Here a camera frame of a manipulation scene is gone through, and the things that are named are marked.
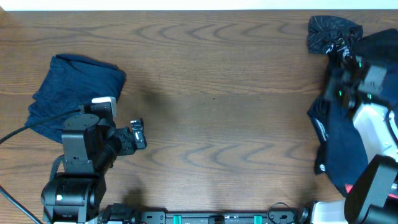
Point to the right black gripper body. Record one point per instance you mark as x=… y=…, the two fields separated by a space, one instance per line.
x=336 y=90

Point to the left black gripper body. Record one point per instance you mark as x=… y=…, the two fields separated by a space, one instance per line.
x=137 y=135

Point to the navy blue denim shorts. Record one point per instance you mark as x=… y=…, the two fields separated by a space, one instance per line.
x=355 y=119

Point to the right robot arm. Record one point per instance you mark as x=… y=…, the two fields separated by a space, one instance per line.
x=360 y=207

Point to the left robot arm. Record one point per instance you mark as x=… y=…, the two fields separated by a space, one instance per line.
x=91 y=145

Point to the black patterned sports shirt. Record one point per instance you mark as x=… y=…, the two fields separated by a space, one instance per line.
x=332 y=36

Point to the folded navy blue garment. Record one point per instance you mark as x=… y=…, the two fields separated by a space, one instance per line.
x=72 y=80

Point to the red garment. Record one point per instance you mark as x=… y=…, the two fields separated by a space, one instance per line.
x=392 y=190

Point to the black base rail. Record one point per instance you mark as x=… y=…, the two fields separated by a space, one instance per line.
x=278 y=213

